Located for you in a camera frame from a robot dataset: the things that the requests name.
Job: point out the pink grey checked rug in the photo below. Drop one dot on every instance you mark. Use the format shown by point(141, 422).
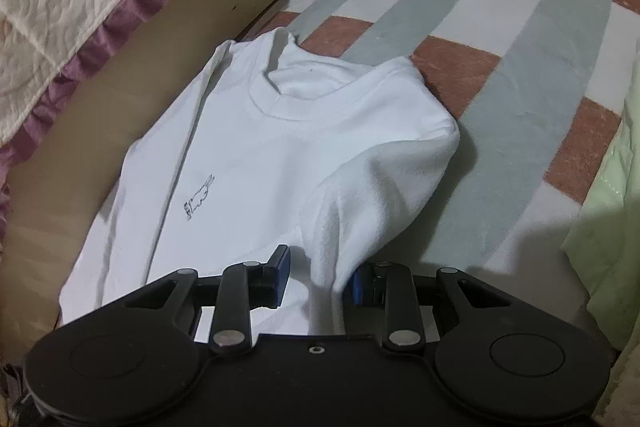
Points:
point(500, 32)

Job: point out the white t-shirt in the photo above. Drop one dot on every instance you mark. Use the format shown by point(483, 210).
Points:
point(260, 167)

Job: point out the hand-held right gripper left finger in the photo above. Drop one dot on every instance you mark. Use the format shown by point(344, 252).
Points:
point(282, 272)

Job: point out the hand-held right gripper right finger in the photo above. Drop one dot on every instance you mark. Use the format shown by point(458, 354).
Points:
point(357, 289)

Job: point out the white quilt with purple ruffle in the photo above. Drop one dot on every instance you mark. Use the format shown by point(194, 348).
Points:
point(75, 7)

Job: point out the light green cloth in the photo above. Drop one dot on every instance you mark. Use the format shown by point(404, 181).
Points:
point(615, 207)

